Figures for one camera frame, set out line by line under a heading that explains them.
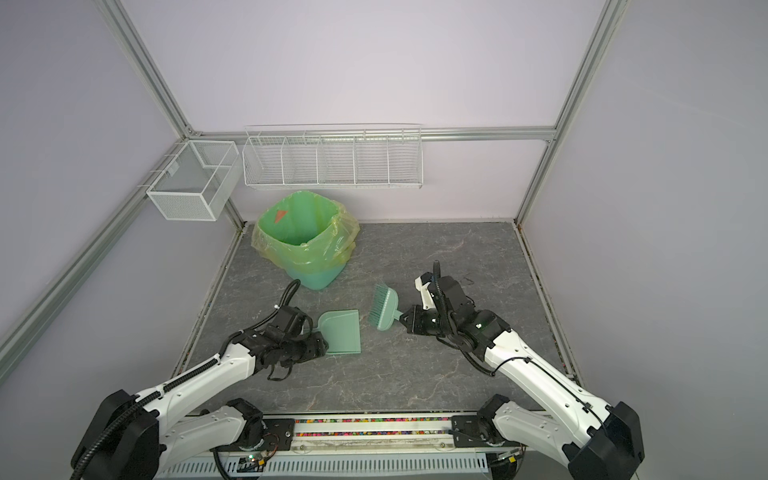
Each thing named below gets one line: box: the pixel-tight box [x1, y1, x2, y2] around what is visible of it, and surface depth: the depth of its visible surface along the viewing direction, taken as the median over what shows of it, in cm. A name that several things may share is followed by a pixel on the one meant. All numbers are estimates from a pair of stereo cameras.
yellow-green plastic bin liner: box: [251, 190, 360, 270], surface depth 93 cm
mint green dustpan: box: [313, 309, 361, 355], surface depth 95 cm
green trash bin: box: [251, 191, 360, 291], surface depth 93 cm
